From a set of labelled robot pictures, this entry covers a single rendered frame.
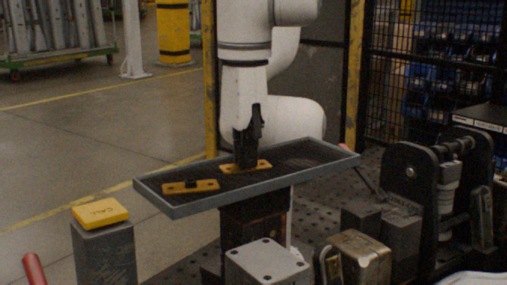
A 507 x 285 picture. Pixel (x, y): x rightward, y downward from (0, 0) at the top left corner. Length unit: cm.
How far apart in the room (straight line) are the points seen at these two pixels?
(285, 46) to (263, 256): 55
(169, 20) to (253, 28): 774
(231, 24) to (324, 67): 256
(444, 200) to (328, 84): 234
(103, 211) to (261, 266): 23
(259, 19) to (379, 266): 40
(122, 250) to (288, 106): 51
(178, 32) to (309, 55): 535
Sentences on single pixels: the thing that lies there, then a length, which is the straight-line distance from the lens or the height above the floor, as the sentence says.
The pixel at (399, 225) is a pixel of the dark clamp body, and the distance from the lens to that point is 88.
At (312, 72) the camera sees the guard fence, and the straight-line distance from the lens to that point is 336.
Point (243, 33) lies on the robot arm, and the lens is 76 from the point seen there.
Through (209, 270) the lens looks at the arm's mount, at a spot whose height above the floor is 79.
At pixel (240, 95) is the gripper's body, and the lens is 77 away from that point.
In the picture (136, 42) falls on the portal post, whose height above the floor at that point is 50.
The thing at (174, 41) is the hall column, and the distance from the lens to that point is 850.
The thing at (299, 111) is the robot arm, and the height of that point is 119.
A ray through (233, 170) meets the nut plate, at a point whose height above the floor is 116.
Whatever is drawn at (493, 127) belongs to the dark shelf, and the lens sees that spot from 174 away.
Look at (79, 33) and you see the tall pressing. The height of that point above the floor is 56.
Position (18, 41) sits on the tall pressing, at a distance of 831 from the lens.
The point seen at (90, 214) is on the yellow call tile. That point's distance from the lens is 73.
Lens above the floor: 147
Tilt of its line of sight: 18 degrees down
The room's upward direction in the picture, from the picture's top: straight up
